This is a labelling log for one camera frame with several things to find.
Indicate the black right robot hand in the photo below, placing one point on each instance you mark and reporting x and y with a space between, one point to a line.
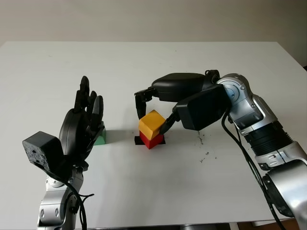
180 85

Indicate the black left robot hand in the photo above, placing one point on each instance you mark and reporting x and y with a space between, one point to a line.
74 134

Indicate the green cube block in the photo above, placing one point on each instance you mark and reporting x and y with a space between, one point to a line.
102 139

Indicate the yellow cube block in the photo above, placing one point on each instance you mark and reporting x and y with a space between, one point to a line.
149 123

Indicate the red cube block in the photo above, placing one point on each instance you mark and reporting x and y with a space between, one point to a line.
153 142

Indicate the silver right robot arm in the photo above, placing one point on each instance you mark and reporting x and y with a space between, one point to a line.
259 115

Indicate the black tape marker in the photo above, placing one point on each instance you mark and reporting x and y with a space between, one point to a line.
137 141

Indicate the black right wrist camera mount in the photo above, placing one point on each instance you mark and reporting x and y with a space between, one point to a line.
204 107

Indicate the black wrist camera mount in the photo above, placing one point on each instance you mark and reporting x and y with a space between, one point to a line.
40 148
204 107

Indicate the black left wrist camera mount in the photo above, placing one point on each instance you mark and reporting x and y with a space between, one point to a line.
40 148

